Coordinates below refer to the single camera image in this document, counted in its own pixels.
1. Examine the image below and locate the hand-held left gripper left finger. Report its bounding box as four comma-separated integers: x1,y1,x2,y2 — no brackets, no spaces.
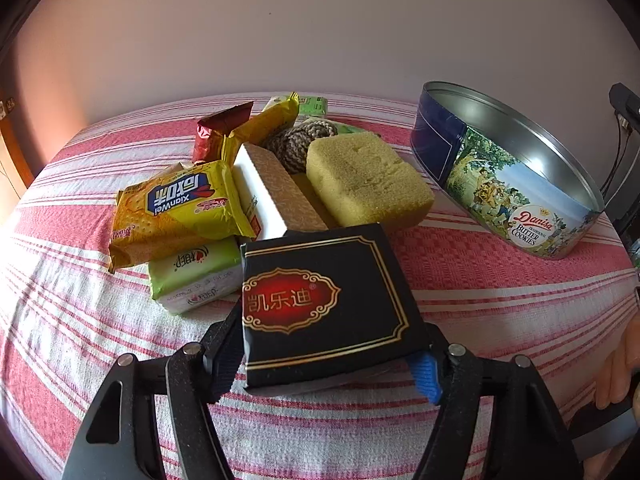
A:
62,302,246,480

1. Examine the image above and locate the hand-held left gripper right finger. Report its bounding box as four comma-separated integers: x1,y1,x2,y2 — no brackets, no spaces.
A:
405,322,586,480

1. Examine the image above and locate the black box red label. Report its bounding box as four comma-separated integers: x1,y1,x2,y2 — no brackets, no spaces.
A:
239,223,432,395

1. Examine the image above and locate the yellow cracker packet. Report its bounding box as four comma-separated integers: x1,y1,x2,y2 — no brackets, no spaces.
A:
108,159,256,273

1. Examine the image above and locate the white gold patterned box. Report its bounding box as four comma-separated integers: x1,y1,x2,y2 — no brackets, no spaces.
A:
232,142,331,241

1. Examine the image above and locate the round cookie tin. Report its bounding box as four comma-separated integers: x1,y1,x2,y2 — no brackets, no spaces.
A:
411,80,606,261

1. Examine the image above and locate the yellow sponge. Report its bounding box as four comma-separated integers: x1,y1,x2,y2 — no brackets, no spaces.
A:
305,131,435,231

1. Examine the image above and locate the brown rope knot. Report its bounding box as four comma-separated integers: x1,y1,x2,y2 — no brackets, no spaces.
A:
264,117,338,175

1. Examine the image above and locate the yellow snack packet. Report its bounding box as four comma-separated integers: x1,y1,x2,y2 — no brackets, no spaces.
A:
220,91,301,166

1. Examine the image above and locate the person's right hand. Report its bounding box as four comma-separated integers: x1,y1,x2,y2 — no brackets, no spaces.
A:
595,322,640,409

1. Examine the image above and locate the red snack packet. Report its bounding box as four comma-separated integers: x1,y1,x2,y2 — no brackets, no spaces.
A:
192,101,255,163

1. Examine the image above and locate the light green packet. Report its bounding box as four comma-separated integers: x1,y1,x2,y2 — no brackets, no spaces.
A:
330,120,373,137

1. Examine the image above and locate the wooden headboard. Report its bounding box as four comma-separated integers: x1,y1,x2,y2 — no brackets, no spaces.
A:
0,85,36,196

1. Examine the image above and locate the black cable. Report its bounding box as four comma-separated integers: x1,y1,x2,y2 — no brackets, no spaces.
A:
612,127,633,181
600,127,625,198

